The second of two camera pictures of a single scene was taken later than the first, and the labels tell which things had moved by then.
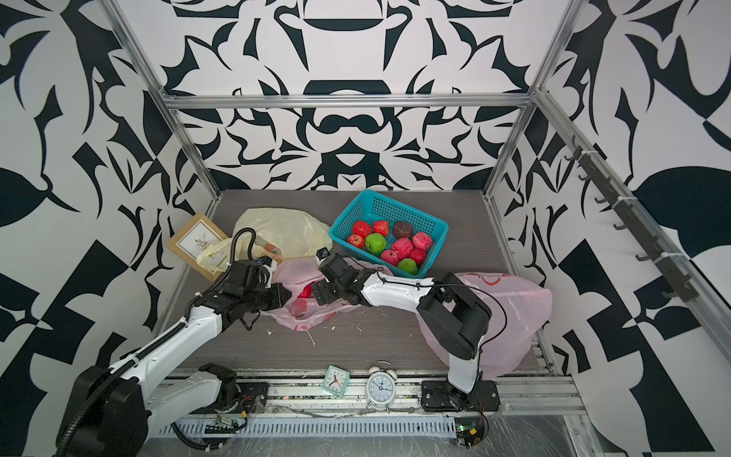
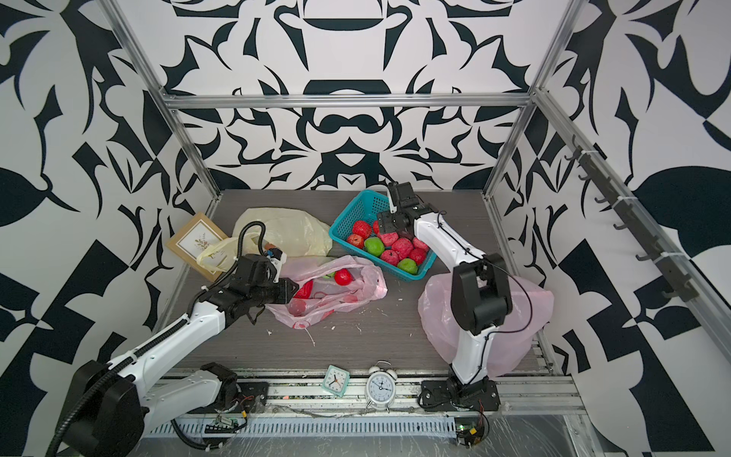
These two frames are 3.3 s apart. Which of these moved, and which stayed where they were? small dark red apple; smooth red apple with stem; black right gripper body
Moved: black right gripper body
Stayed: small dark red apple; smooth red apple with stem
